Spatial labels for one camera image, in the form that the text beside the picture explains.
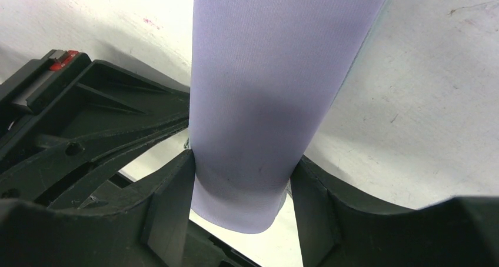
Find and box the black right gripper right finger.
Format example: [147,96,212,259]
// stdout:
[291,157,498,266]

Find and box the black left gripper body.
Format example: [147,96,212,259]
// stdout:
[1,49,91,172]

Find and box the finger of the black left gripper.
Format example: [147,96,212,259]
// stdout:
[1,61,189,197]
[35,121,188,209]

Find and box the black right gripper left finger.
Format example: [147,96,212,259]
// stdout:
[1,150,195,266]

